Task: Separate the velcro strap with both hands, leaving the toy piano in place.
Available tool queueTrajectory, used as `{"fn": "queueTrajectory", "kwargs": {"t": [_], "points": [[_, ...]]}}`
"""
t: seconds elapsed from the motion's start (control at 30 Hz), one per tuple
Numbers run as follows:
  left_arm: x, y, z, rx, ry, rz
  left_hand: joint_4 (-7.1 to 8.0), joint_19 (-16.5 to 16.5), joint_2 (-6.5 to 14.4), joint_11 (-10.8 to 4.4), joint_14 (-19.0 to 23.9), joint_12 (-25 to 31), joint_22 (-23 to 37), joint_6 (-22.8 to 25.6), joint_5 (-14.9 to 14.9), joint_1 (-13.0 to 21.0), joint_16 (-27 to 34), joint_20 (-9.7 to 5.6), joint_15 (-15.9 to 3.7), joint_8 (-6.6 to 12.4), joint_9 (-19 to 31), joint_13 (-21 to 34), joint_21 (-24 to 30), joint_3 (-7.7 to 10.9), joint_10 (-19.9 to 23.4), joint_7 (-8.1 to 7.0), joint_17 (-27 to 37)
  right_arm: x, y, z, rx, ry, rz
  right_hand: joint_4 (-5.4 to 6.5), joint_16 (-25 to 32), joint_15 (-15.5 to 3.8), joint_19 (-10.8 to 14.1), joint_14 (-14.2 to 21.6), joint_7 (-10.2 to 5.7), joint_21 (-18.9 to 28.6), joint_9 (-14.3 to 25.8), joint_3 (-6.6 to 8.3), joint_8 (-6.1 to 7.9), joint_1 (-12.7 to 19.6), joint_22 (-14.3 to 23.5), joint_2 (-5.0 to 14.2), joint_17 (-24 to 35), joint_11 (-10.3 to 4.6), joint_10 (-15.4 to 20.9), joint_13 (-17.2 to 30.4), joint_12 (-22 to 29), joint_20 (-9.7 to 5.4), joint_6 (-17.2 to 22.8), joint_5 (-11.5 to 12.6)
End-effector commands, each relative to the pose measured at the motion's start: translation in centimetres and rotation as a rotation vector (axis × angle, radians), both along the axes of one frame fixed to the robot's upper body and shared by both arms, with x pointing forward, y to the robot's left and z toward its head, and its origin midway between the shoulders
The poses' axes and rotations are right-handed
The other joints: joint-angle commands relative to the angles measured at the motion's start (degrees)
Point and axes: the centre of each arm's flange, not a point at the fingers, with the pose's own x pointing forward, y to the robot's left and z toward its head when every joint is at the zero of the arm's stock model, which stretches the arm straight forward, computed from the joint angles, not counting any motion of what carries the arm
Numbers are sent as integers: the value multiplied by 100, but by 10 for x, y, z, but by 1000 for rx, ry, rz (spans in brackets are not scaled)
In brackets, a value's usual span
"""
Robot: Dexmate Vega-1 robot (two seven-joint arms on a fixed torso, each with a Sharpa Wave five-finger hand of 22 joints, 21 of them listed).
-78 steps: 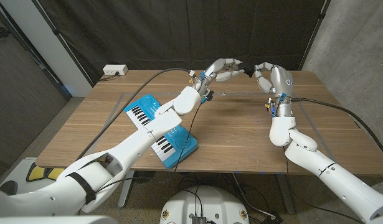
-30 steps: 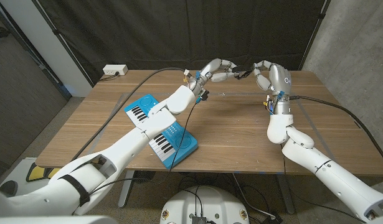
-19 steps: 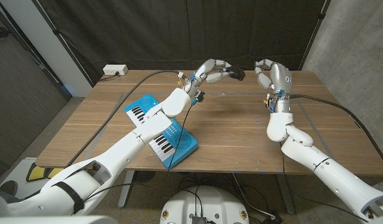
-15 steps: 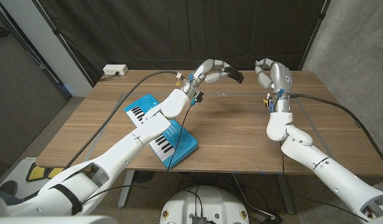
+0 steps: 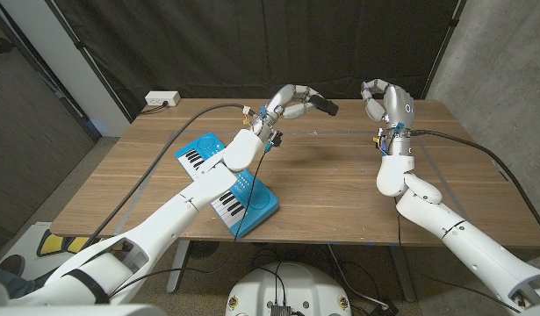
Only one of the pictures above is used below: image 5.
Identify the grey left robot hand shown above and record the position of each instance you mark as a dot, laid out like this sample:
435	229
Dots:
287	103

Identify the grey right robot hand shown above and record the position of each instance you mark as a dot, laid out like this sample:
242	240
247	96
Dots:
397	109

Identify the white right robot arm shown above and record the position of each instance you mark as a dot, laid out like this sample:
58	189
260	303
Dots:
462	241

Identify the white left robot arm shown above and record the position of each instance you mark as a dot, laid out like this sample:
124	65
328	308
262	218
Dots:
164	228

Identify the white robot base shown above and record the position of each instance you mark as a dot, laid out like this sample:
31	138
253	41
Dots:
296	285

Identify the blue toy piano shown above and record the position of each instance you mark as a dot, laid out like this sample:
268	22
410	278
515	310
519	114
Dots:
252	206

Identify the black backdrop curtain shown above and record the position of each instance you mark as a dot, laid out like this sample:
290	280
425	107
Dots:
261	44

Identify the black backdrop stand pole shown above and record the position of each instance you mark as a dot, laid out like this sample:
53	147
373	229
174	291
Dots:
443	44
83	47

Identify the white power strip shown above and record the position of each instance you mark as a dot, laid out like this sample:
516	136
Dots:
162	97

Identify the grey table leg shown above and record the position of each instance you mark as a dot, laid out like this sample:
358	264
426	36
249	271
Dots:
403	276

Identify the black round floor disc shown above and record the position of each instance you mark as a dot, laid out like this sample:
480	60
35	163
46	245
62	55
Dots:
203	249

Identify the white table leg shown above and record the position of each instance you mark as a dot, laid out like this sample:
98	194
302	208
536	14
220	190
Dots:
178	267

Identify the black power adapter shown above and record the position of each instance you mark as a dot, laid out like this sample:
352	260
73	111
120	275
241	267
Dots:
383	309

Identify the small black torso box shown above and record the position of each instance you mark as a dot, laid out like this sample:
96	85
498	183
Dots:
280	310

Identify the yellow and black floor pad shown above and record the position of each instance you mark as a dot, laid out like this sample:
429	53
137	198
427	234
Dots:
54	243

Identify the white floor board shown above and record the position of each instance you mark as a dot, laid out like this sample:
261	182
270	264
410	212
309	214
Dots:
26	241

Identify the white robot chest cover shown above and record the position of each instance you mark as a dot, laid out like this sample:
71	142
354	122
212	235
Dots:
76	310

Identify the person's blue jeans leg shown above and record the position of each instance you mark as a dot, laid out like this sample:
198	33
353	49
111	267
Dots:
15	283

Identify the black blue left wrist camera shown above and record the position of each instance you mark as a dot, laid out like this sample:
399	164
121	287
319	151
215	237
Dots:
275	139

